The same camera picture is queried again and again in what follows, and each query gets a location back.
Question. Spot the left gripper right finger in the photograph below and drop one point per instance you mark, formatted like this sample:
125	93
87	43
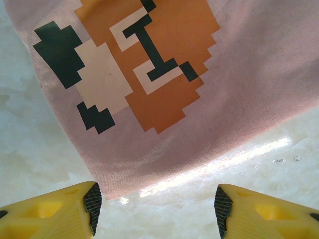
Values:
269	219

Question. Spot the pink t-shirt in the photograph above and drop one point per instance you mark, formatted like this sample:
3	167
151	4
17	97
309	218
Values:
224	87

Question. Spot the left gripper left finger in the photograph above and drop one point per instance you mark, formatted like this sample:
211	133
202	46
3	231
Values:
49	219

